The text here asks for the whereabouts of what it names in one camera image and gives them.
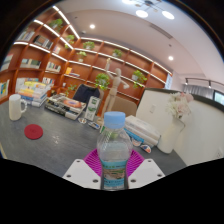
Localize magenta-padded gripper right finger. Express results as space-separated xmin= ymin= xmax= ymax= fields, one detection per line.
xmin=125 ymin=149 xmax=166 ymax=190

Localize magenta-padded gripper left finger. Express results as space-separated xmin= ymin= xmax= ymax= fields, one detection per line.
xmin=62 ymin=148 xmax=103 ymax=190

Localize clear water bottle blue cap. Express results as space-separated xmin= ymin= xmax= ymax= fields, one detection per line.
xmin=96 ymin=111 xmax=134 ymax=191

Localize stack of white boxes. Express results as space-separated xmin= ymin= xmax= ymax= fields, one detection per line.
xmin=124 ymin=114 xmax=162 ymax=147

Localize white vase with flowers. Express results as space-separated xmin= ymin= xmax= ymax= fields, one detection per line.
xmin=156 ymin=92 xmax=194 ymax=155

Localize flat round red coaster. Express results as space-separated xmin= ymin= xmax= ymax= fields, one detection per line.
xmin=24 ymin=123 xmax=44 ymax=141

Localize white green milk carton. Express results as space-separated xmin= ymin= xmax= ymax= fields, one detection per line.
xmin=84 ymin=95 xmax=102 ymax=122

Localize tan chair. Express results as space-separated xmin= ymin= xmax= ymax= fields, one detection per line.
xmin=99 ymin=96 xmax=138 ymax=118

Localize stack of dark books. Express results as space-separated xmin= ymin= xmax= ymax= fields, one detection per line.
xmin=44 ymin=93 xmax=87 ymax=121

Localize chair with dark jacket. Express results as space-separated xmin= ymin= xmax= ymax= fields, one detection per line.
xmin=72 ymin=83 xmax=101 ymax=107

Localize wooden artist mannequin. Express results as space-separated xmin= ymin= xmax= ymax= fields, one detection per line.
xmin=99 ymin=58 xmax=130 ymax=119

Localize stack of colourful books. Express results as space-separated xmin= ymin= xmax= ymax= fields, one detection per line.
xmin=18 ymin=80 xmax=51 ymax=108

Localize white ceramic mug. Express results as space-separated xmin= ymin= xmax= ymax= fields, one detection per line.
xmin=8 ymin=93 xmax=28 ymax=122

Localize orange wooden shelf unit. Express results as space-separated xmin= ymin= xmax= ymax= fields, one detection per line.
xmin=0 ymin=4 xmax=174 ymax=104

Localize ceiling lights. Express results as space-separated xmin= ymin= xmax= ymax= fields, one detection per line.
xmin=89 ymin=0 xmax=176 ymax=62

